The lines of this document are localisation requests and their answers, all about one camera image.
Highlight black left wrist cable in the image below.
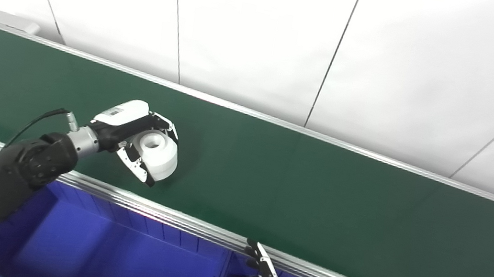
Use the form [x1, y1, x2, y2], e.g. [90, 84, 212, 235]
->
[4, 101, 82, 157]

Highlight white cylindrical plastic part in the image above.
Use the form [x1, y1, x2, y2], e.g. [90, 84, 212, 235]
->
[132, 127, 182, 185]

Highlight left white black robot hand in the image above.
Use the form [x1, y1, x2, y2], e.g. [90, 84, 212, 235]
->
[80, 93, 184, 191]

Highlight green conveyor belt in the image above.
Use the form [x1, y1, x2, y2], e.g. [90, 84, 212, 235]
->
[0, 26, 494, 277]
[0, 11, 494, 277]

